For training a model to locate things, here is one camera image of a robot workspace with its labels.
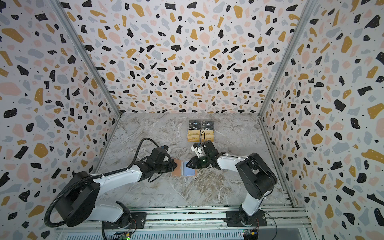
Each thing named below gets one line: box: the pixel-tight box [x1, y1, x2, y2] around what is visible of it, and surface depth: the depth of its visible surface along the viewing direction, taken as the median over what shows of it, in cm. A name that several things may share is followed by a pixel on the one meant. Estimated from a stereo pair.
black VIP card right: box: [201, 120, 215, 131], surface depth 105 cm
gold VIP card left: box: [187, 129, 200, 142], surface depth 106 cm
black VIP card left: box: [188, 120, 201, 130], surface depth 105 cm
